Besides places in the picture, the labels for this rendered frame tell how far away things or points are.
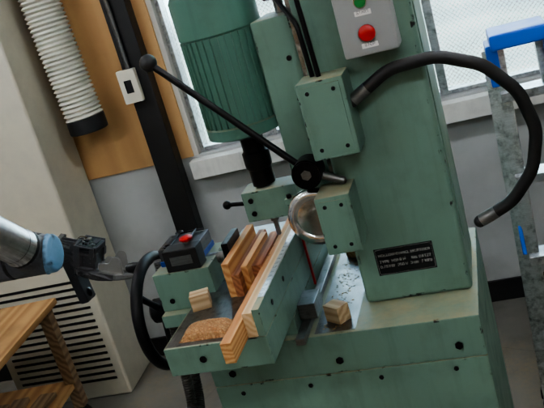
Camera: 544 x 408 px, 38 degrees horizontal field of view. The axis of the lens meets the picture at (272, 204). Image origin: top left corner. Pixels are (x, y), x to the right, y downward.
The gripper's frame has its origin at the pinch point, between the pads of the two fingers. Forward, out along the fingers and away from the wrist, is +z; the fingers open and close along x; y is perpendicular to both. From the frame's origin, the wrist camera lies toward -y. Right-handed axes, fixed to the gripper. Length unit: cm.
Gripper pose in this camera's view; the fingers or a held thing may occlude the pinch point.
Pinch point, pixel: (132, 276)
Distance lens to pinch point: 197.6
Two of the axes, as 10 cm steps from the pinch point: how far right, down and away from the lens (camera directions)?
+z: 9.7, 1.6, -1.8
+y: 0.9, -9.3, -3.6
